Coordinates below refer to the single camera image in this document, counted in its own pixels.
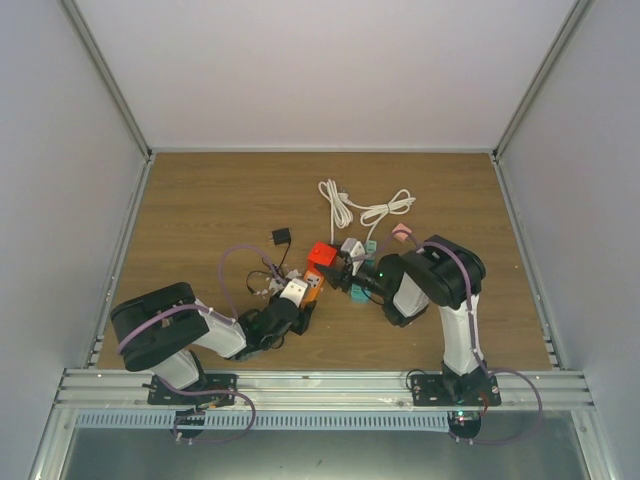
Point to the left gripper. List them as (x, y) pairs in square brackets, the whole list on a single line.
[(302, 326)]

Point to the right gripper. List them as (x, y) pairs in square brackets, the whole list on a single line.
[(336, 280)]

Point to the orange power strip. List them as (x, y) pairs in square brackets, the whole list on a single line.
[(315, 281)]

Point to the teal power strip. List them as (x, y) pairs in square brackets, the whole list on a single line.
[(357, 293)]

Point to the red cube socket adapter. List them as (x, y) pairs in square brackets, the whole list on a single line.
[(321, 254)]

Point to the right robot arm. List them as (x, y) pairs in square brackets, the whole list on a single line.
[(437, 272)]

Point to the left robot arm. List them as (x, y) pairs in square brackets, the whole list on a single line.
[(154, 331)]

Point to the pink plug adapter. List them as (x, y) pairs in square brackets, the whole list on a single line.
[(401, 233)]

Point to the white plastic shards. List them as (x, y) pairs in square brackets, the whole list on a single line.
[(270, 285)]

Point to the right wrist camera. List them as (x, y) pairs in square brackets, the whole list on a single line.
[(352, 251)]

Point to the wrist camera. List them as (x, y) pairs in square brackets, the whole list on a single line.
[(295, 291), (352, 251)]

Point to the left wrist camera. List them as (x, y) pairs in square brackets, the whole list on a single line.
[(295, 291)]

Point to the black charger with cable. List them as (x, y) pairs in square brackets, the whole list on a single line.
[(279, 237)]

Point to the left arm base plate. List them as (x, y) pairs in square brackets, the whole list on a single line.
[(160, 394)]

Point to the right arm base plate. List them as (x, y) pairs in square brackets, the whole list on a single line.
[(435, 390)]

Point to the aluminium rail frame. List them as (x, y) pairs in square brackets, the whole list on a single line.
[(337, 399)]

